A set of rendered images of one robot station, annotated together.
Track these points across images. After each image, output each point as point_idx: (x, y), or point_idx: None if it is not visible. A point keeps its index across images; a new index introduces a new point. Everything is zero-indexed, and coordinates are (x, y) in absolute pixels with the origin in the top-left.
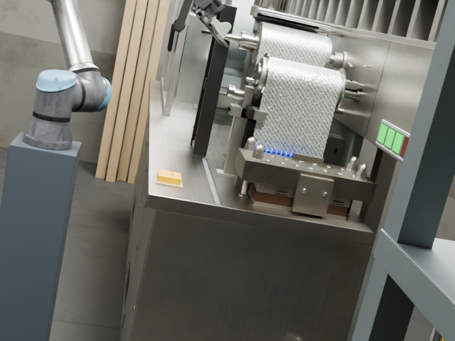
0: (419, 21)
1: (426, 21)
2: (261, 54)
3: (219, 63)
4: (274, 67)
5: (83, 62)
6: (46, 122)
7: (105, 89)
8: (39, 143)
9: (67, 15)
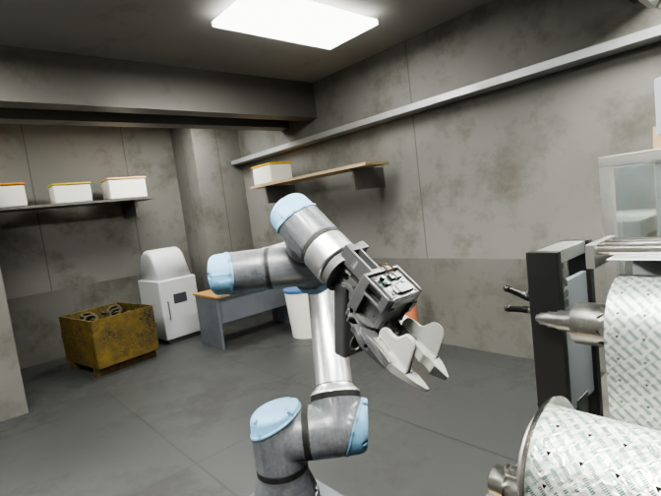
0: None
1: None
2: (616, 366)
3: (551, 370)
4: (551, 463)
5: (325, 382)
6: (260, 482)
7: (351, 425)
8: None
9: (314, 314)
